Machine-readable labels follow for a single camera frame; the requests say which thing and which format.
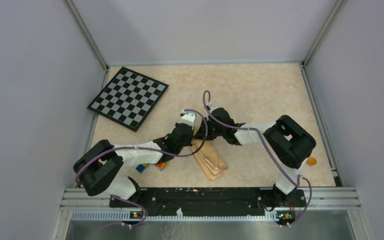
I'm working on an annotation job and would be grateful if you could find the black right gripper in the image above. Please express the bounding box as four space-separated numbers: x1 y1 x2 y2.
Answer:
194 117 225 141

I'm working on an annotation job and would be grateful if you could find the orange cloth napkin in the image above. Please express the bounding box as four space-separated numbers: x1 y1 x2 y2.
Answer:
190 117 229 181

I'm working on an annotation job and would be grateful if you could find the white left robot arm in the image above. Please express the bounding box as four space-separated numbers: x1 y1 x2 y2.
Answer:
73 123 194 207

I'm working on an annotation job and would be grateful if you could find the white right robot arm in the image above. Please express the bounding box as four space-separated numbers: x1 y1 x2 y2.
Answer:
205 104 317 206

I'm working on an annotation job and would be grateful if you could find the colourful toy block pile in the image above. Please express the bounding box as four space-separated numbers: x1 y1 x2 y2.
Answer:
135 161 170 173

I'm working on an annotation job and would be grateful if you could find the black white checkerboard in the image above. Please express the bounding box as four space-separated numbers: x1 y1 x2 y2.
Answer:
87 67 169 132

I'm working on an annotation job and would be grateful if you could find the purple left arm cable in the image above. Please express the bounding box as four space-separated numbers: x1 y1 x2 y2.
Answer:
75 108 209 229

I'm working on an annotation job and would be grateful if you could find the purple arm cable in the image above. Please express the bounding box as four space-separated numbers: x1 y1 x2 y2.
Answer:
202 90 313 228
75 108 209 229

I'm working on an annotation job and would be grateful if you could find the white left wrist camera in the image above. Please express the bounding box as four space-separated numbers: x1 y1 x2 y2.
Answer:
179 111 201 129

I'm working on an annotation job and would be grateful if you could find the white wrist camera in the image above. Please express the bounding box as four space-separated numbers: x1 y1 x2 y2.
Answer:
179 111 201 129
205 103 217 115

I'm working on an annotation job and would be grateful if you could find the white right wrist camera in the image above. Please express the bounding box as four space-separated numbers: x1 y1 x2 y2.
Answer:
205 103 217 115

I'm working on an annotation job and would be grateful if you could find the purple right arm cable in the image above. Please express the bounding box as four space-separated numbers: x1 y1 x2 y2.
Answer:
202 90 313 228

